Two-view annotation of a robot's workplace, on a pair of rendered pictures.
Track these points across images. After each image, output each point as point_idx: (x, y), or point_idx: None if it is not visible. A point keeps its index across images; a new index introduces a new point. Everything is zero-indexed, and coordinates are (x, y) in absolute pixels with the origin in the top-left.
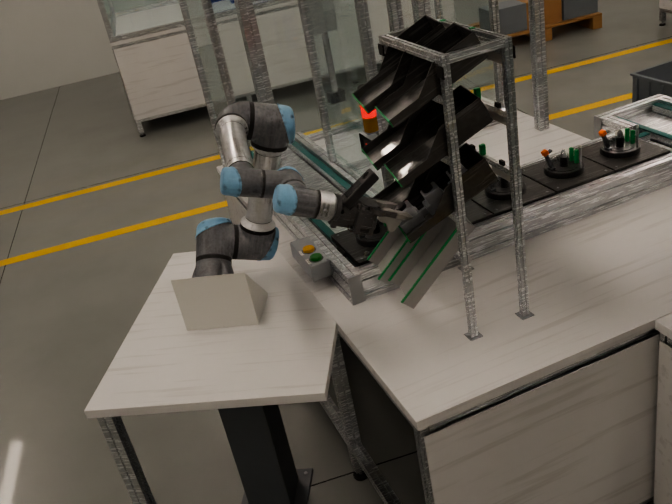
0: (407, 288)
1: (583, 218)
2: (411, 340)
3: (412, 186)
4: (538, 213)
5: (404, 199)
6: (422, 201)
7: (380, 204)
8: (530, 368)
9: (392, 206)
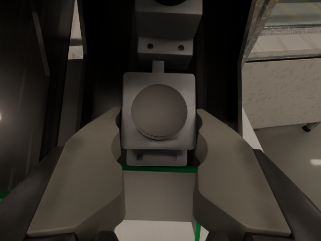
0: (143, 211)
1: (71, 27)
2: (165, 233)
3: (40, 22)
4: None
5: (44, 88)
6: (141, 49)
7: (116, 204)
8: (252, 139)
9: (118, 141)
